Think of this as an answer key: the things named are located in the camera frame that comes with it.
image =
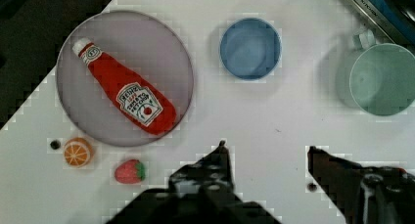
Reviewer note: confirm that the red ketchup bottle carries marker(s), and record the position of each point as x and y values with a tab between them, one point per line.
136	98

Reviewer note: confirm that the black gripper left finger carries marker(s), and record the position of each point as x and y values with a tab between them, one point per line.
205	186

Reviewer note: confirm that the blue bowl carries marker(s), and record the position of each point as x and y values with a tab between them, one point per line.
250	49

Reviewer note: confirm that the orange slice toy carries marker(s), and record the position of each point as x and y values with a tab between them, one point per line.
78	152

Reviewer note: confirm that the black toaster oven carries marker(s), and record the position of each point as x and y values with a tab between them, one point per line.
394	18

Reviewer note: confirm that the green mug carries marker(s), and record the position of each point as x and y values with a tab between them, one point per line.
377	78

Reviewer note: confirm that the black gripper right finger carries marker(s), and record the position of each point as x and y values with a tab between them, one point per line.
364	194

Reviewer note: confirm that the strawberry toy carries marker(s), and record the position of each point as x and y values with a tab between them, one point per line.
130	172

